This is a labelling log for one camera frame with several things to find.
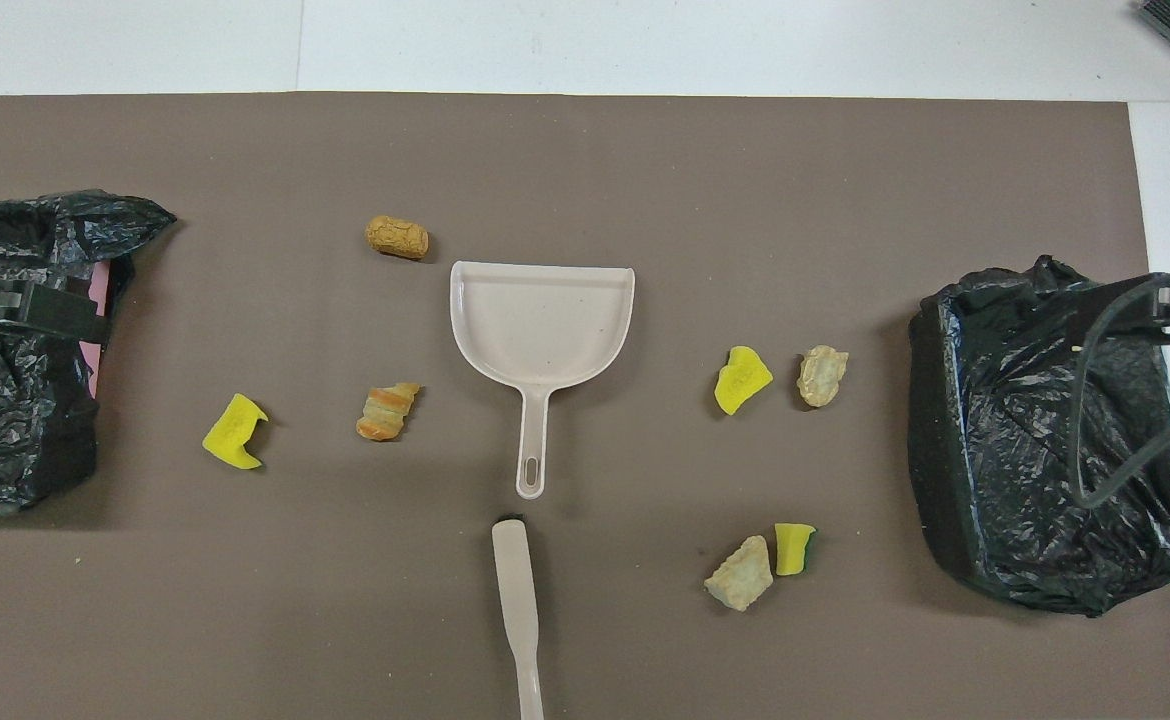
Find brown cork-shaped bread roll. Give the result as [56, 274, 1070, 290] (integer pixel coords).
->
[365, 215, 431, 261]

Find beige hand brush black bristles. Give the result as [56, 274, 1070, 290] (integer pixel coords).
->
[491, 514, 546, 720]

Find bin lined with black bag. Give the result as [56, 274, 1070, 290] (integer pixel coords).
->
[908, 255, 1170, 617]

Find beige plastic dustpan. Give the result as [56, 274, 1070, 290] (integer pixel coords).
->
[449, 261, 637, 500]

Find yellow sponge with green side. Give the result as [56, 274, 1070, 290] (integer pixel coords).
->
[774, 522, 818, 577]

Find brown table mat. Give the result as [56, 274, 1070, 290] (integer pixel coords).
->
[0, 92, 1170, 720]

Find angular beige bread chunk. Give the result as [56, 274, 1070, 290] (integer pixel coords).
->
[703, 535, 776, 613]

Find striped croissant piece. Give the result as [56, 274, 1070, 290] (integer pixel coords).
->
[356, 381, 423, 442]

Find rounded beige bread chunk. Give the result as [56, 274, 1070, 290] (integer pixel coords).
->
[797, 345, 850, 409]

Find notched yellow sponge piece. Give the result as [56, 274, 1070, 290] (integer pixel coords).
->
[202, 393, 270, 471]

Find pink bin with black bag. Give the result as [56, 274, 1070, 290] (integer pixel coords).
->
[0, 190, 178, 514]

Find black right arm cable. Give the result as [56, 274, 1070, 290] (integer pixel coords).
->
[1069, 264, 1170, 509]

